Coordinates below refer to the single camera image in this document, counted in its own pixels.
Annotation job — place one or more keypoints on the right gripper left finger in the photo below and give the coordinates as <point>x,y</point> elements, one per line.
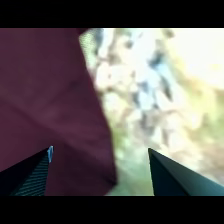
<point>30,177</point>

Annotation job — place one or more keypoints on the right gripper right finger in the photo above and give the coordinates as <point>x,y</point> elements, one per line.
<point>173,180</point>

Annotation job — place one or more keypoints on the dark red shirt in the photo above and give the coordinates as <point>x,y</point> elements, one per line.
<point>46,100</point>

